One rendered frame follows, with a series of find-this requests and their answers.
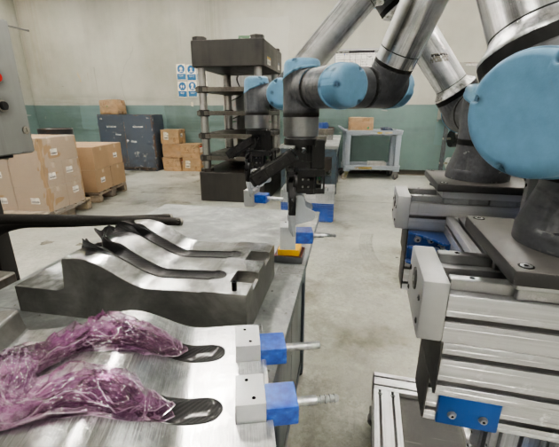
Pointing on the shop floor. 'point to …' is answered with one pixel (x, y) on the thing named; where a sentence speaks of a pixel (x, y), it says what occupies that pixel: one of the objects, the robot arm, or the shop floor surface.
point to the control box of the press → (0, 128)
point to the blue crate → (318, 210)
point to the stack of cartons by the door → (180, 152)
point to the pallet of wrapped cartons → (43, 178)
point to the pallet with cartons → (101, 169)
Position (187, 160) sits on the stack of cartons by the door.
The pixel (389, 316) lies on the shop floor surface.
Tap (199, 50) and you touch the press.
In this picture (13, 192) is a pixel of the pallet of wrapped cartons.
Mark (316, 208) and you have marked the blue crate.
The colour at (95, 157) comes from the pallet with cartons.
